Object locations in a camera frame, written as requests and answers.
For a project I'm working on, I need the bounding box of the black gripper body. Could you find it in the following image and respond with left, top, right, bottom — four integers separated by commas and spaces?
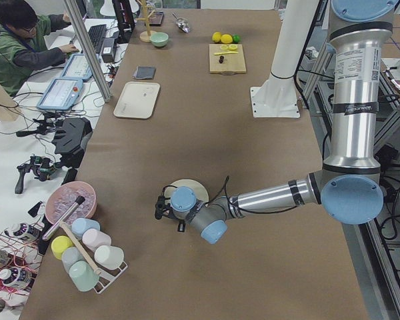
154, 195, 186, 232

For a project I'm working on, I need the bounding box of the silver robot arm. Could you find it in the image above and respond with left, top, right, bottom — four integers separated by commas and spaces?
155, 1, 396, 244

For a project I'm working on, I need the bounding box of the cream rectangular tray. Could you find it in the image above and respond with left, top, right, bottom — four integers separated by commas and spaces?
113, 81, 160, 119

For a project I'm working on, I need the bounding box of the white round plate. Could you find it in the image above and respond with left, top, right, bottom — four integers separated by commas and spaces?
164, 179, 209, 211

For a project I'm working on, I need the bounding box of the white plastic cup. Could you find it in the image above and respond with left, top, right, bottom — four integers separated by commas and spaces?
94, 245, 124, 270

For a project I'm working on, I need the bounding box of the pink plastic cup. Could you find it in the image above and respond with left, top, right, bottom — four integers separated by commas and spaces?
82, 228, 112, 252

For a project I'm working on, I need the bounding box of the metal muddler stick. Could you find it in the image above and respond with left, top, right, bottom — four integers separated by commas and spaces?
42, 195, 85, 241

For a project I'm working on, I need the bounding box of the blue plastic cup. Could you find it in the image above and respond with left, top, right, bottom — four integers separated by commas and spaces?
71, 218, 101, 239

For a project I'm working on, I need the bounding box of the pink bowl with ice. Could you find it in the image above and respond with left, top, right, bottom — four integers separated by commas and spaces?
45, 181, 97, 225

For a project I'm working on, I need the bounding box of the mint green plastic cup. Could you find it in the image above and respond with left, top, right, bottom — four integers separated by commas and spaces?
69, 261, 99, 292

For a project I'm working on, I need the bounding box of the grey plastic cup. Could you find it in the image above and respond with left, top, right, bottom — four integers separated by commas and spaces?
61, 247, 85, 273

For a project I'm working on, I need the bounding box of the yellow plastic cup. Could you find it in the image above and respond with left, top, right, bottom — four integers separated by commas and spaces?
51, 235, 74, 260

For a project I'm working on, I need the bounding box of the black stand device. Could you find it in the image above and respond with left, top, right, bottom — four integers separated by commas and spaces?
52, 117, 93, 168

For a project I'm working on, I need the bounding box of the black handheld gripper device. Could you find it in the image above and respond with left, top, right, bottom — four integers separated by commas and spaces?
15, 155, 62, 194

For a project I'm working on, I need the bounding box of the grey folded cloth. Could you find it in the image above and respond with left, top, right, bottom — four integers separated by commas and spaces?
133, 66, 156, 80

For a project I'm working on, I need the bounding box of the blue teach pendant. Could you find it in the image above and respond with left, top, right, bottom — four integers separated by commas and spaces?
61, 53, 93, 81
37, 77, 83, 111

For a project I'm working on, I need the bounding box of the wooden cutting board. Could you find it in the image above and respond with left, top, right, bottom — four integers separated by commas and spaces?
209, 44, 247, 75

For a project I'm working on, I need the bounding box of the mint green bowl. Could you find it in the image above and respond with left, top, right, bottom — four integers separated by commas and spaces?
150, 32, 169, 48

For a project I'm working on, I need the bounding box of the yellow plastic knife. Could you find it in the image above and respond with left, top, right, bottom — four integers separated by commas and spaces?
214, 51, 239, 56

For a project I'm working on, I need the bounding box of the wooden mug tree stand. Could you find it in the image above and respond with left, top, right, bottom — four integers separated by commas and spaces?
137, 0, 157, 43

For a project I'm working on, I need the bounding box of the yellow lemon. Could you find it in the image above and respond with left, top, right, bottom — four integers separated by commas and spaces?
220, 34, 233, 44
212, 32, 222, 43

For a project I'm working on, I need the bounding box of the green lime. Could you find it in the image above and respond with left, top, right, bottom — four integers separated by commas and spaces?
232, 35, 241, 43

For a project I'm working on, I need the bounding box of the metal scoop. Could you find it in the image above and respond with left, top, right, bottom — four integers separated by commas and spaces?
172, 12, 191, 33

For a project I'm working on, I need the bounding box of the black keyboard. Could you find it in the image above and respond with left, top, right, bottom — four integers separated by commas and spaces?
88, 24, 107, 54

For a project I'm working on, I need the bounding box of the seated person green vest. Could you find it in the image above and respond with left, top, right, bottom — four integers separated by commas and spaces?
0, 0, 79, 97

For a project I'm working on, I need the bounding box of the white wire cup rack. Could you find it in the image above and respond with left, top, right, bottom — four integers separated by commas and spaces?
59, 222, 129, 295

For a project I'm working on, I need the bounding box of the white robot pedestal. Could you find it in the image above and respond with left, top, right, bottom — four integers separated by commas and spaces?
251, 0, 319, 118

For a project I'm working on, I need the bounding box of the aluminium frame post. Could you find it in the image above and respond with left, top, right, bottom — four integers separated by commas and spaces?
63, 0, 111, 103

